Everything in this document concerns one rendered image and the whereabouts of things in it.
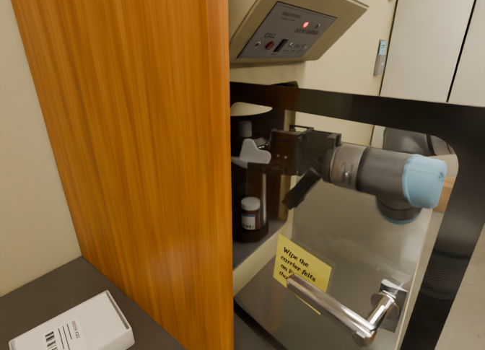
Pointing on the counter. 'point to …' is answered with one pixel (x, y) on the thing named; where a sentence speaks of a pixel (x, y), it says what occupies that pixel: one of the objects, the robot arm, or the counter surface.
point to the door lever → (348, 322)
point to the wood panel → (142, 141)
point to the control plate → (286, 32)
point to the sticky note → (299, 264)
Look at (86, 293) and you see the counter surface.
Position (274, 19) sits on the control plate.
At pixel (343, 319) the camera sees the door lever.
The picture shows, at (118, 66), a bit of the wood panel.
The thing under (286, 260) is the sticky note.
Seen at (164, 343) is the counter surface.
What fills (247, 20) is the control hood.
